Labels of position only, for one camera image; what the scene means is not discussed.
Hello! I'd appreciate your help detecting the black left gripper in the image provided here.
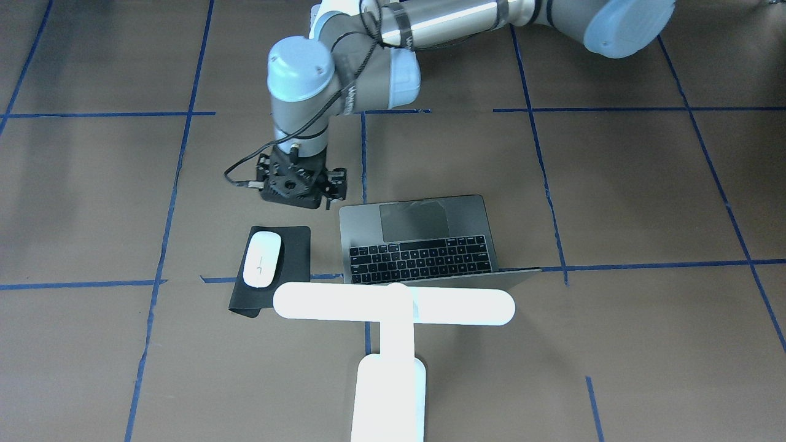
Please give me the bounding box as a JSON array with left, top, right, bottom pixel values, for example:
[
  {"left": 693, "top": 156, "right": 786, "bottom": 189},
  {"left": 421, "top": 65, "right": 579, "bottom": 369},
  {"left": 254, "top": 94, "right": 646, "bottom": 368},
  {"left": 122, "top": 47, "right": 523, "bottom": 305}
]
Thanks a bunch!
[{"left": 255, "top": 147, "right": 348, "bottom": 203}]

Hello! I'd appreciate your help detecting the black mouse pad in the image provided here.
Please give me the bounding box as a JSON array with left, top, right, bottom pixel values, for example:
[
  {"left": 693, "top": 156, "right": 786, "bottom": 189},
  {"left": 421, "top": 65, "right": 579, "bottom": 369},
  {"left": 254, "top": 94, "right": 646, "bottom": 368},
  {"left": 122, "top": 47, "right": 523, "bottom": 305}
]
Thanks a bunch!
[{"left": 228, "top": 226, "right": 311, "bottom": 318}]

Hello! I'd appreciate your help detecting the white computer mouse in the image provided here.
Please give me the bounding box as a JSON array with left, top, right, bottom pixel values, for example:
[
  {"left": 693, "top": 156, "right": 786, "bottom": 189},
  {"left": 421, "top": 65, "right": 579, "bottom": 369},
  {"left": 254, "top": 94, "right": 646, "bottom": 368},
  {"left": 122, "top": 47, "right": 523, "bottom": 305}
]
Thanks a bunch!
[{"left": 241, "top": 230, "right": 282, "bottom": 289}]

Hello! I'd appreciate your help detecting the grey laptop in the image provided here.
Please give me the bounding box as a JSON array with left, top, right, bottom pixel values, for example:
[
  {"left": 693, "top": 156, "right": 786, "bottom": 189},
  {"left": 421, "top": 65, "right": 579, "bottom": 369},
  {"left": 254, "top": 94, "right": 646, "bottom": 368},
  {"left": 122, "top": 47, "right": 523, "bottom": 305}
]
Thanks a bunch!
[{"left": 339, "top": 194, "right": 539, "bottom": 291}]

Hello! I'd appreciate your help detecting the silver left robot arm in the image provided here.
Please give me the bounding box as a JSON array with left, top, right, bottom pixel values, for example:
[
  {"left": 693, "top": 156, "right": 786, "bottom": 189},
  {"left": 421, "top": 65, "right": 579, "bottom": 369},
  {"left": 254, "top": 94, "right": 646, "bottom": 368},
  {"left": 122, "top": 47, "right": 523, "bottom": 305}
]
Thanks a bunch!
[{"left": 235, "top": 1, "right": 675, "bottom": 209}]

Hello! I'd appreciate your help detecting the white desk lamp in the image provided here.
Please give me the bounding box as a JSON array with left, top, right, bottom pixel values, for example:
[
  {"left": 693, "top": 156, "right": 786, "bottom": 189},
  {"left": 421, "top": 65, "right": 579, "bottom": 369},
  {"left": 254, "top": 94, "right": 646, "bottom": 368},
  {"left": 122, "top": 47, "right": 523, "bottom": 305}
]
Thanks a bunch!
[{"left": 273, "top": 282, "right": 515, "bottom": 441}]

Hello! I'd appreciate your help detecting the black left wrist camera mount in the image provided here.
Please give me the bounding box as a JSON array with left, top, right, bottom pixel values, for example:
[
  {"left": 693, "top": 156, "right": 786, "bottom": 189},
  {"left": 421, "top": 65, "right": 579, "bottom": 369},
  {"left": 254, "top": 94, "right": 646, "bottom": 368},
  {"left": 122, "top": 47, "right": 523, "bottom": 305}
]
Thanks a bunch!
[{"left": 259, "top": 176, "right": 322, "bottom": 209}]

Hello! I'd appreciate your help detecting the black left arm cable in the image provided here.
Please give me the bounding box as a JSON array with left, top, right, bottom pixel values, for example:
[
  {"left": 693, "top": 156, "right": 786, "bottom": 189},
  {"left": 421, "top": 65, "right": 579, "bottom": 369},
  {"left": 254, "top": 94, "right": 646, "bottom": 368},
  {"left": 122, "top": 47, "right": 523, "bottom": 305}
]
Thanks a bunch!
[{"left": 224, "top": 0, "right": 394, "bottom": 188}]

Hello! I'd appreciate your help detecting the white pedestal column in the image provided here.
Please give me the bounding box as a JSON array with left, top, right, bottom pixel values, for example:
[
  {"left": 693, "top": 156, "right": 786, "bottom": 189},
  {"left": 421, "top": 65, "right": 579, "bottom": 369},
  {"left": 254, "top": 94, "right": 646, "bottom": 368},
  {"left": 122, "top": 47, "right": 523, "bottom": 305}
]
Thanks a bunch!
[{"left": 307, "top": 3, "right": 322, "bottom": 39}]

